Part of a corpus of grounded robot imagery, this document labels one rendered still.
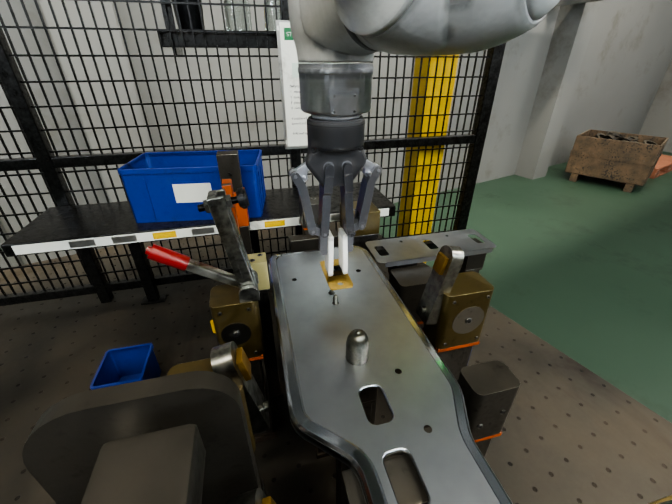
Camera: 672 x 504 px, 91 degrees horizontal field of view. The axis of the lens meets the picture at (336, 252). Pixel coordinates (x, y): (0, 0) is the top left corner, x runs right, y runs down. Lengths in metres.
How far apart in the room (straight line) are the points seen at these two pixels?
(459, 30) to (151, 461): 0.32
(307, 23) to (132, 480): 0.39
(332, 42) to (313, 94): 0.06
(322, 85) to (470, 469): 0.44
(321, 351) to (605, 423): 0.67
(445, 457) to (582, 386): 0.64
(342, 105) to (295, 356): 0.34
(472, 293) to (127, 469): 0.49
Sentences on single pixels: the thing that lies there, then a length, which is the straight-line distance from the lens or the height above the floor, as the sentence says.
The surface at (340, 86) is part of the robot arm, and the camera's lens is 0.41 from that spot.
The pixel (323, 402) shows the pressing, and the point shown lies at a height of 1.00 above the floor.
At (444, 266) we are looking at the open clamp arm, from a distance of 0.54.
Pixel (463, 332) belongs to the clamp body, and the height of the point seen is 0.96.
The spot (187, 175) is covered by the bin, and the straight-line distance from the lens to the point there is 0.84.
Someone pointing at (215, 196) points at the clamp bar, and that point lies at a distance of 0.46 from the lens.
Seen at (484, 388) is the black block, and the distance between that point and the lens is 0.51.
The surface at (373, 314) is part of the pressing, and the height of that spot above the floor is 1.00.
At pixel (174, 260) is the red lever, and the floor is 1.13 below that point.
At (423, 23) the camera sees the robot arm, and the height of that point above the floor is 1.39.
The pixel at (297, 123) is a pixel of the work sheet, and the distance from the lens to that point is 1.01.
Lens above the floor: 1.37
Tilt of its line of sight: 30 degrees down
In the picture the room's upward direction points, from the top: straight up
